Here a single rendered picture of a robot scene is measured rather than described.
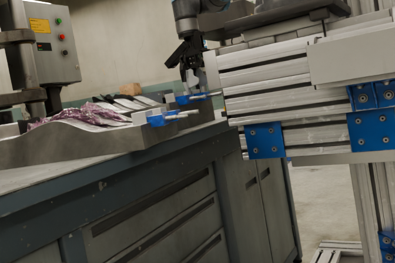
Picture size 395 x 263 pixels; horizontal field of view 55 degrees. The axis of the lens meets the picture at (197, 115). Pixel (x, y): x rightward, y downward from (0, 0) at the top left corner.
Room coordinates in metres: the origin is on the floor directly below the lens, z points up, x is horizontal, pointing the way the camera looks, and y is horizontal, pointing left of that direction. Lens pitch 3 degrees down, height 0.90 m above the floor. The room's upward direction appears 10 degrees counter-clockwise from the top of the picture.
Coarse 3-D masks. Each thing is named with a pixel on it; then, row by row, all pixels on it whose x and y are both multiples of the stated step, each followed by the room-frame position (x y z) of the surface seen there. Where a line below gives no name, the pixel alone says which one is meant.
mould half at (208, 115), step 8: (136, 96) 1.51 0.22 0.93; (96, 104) 1.29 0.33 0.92; (104, 104) 1.31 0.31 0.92; (128, 104) 1.37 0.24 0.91; (136, 104) 1.39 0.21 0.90; (152, 104) 1.43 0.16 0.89; (160, 104) 1.15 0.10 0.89; (168, 104) 1.14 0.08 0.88; (176, 104) 1.17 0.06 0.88; (184, 104) 1.20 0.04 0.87; (192, 104) 1.24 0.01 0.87; (200, 104) 1.29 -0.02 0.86; (208, 104) 1.33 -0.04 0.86; (120, 112) 1.26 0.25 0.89; (128, 112) 1.22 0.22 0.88; (136, 112) 1.21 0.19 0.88; (200, 112) 1.28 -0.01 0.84; (208, 112) 1.32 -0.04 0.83; (184, 120) 1.19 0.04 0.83; (192, 120) 1.23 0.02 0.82; (200, 120) 1.27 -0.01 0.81; (208, 120) 1.32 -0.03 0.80; (184, 128) 1.18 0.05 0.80
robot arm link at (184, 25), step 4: (180, 20) 1.25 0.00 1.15; (184, 20) 1.25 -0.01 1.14; (188, 20) 1.25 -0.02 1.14; (192, 20) 1.26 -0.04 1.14; (196, 20) 1.27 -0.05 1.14; (176, 24) 1.27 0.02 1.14; (180, 24) 1.26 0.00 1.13; (184, 24) 1.25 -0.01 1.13; (188, 24) 1.25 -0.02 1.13; (192, 24) 1.25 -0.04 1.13; (196, 24) 1.27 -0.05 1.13; (176, 28) 1.27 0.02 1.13; (180, 28) 1.26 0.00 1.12; (184, 28) 1.25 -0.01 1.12; (188, 28) 1.25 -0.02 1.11; (192, 28) 1.25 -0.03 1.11; (196, 28) 1.26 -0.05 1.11; (180, 32) 1.27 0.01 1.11; (184, 32) 1.26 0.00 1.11
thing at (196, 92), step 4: (184, 92) 1.29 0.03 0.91; (192, 92) 1.27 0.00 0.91; (196, 92) 1.29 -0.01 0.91; (204, 92) 1.26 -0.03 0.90; (208, 92) 1.28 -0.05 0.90; (216, 92) 1.25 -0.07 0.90; (220, 92) 1.24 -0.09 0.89; (208, 96) 1.26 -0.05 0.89; (212, 96) 1.26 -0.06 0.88; (196, 100) 1.27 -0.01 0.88; (200, 100) 1.26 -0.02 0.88
